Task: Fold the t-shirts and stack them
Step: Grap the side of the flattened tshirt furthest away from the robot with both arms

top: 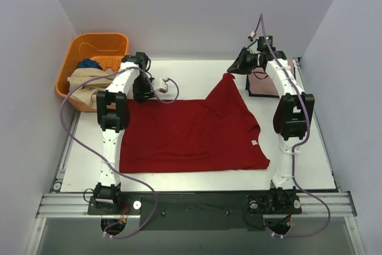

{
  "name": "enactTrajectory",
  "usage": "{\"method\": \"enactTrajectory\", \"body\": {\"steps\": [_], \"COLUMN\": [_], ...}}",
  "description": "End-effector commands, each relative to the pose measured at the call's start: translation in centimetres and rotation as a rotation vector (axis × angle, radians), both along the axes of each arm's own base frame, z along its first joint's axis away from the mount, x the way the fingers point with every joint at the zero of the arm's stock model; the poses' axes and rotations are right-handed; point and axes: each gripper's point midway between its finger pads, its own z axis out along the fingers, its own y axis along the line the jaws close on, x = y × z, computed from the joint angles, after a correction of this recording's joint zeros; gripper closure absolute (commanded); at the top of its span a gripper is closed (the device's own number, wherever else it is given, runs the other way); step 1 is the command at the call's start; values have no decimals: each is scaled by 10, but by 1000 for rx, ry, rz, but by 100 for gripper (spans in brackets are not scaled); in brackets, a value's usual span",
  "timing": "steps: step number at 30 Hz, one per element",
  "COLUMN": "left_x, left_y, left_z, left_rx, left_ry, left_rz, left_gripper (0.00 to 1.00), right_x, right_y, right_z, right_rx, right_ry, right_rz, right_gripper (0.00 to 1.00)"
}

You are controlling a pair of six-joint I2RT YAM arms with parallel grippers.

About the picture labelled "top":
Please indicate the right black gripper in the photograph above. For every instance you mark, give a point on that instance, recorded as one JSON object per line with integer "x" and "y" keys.
{"x": 239, "y": 62}

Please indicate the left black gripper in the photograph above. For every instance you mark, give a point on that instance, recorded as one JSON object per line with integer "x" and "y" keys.
{"x": 142, "y": 94}

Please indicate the beige t shirt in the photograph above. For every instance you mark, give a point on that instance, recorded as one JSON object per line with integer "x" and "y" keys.
{"x": 86, "y": 94}

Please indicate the red t shirt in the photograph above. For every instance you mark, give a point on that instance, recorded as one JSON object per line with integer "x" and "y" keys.
{"x": 214, "y": 134}

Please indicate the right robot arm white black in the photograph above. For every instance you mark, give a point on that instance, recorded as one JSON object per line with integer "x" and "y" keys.
{"x": 293, "y": 115}

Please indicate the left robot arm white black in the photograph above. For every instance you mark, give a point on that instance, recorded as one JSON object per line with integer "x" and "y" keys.
{"x": 113, "y": 117}

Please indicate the folded navy t shirt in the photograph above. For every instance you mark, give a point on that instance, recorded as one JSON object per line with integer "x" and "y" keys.
{"x": 247, "y": 87}

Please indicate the folded pink t shirt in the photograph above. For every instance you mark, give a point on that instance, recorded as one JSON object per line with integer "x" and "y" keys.
{"x": 277, "y": 83}

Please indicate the orange plastic basket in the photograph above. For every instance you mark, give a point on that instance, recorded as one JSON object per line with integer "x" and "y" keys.
{"x": 106, "y": 48}

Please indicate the blue t shirt in basket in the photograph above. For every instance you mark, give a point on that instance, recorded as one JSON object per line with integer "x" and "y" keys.
{"x": 88, "y": 63}

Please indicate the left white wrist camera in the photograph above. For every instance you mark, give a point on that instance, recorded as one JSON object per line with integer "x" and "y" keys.
{"x": 160, "y": 85}

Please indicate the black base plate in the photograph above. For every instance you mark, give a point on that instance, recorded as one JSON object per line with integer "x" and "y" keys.
{"x": 205, "y": 211}

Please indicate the aluminium rail frame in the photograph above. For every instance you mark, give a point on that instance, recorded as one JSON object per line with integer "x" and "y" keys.
{"x": 80, "y": 167}

